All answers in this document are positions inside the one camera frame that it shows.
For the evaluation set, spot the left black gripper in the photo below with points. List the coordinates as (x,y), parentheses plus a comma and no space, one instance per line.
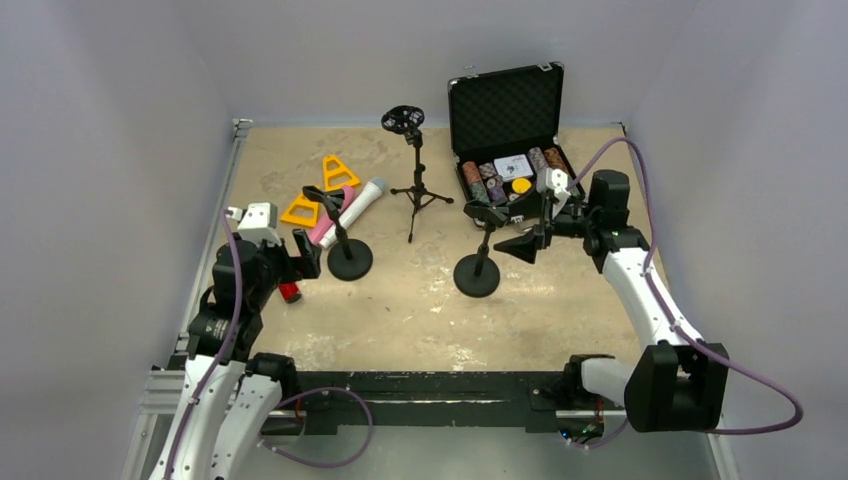
(307,255)

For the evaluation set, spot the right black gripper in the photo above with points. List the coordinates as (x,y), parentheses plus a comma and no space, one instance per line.
(542,231)

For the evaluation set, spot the red glitter microphone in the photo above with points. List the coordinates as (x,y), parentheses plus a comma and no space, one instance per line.
(290,292)

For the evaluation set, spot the round-base mic stand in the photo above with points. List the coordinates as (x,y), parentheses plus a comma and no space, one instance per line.
(477,275)
(349,259)

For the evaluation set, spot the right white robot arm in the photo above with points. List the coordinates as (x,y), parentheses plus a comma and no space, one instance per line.
(679,381)

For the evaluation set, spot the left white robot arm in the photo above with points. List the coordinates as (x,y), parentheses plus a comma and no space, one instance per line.
(228,390)

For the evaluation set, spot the yellow triangle stand near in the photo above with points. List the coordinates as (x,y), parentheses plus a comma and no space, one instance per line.
(301,212)

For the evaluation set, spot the yellow triangle stand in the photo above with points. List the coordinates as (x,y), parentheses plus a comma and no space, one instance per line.
(336,174)
(301,212)

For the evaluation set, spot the yellow triangle stand far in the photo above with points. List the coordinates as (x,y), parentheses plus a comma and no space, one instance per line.
(336,174)

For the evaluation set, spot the black tripod mic stand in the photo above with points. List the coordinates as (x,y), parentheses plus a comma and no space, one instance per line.
(406,120)

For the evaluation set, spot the yellow dealer chip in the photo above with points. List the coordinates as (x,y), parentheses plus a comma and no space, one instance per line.
(521,186)

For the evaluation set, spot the white card deck box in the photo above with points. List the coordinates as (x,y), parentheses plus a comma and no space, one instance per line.
(513,167)

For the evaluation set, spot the white microphone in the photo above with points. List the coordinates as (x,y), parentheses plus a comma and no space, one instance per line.
(372,191)

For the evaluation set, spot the black poker chip case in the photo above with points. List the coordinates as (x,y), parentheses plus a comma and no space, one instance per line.
(504,113)

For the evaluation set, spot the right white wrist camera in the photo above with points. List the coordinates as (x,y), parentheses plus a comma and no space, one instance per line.
(556,182)

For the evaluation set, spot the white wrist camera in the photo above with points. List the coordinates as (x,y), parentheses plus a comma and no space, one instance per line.
(556,182)
(258,224)

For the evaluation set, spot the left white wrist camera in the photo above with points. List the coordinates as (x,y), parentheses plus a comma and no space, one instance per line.
(258,224)

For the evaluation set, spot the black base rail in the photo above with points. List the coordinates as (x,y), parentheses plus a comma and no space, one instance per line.
(534,401)

